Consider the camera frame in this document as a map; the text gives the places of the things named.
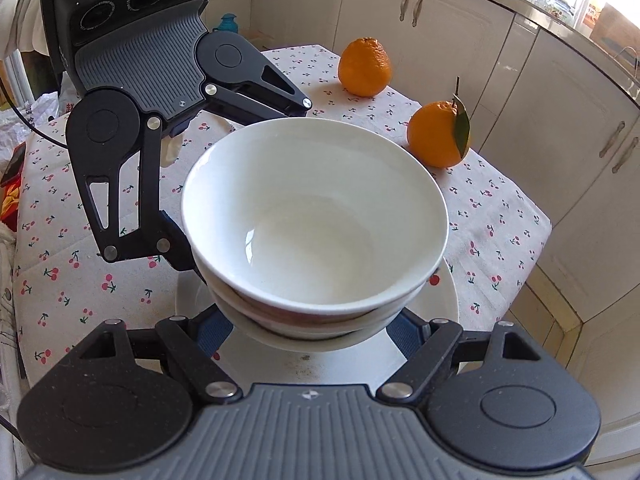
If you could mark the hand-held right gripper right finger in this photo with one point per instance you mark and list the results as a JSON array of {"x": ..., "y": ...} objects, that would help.
[{"x": 400, "y": 335}]

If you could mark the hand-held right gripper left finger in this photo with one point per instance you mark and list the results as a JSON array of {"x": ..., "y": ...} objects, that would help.
[{"x": 215, "y": 332}]

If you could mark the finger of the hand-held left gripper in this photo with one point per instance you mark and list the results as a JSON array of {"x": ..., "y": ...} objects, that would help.
[
  {"x": 285, "y": 105},
  {"x": 170, "y": 247}
]

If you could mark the medium white floral bowl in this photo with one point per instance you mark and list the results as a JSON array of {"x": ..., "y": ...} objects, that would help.
[{"x": 300, "y": 324}]

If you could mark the large white fruit-print plate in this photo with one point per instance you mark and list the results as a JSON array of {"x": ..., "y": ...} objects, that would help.
[{"x": 320, "y": 365}]

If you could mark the large white floral bowl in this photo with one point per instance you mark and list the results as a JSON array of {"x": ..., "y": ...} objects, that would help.
[{"x": 310, "y": 341}]

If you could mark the small white floral bowl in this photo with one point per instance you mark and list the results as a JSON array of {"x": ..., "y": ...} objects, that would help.
[{"x": 310, "y": 200}]

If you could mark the orange without leaf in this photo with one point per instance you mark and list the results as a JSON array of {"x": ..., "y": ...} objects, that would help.
[{"x": 365, "y": 67}]

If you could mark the cherry print tablecloth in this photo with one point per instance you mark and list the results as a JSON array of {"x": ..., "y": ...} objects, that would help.
[{"x": 75, "y": 220}]

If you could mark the orange with green leaf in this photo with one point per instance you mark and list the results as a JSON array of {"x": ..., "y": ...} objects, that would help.
[{"x": 435, "y": 135}]

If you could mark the glass jar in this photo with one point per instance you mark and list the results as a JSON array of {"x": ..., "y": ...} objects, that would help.
[{"x": 552, "y": 7}]

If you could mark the beige kitchen countertop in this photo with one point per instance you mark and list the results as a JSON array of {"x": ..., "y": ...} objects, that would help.
[{"x": 560, "y": 27}]

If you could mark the wooden cutting board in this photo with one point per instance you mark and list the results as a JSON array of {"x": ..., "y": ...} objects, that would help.
[{"x": 617, "y": 22}]

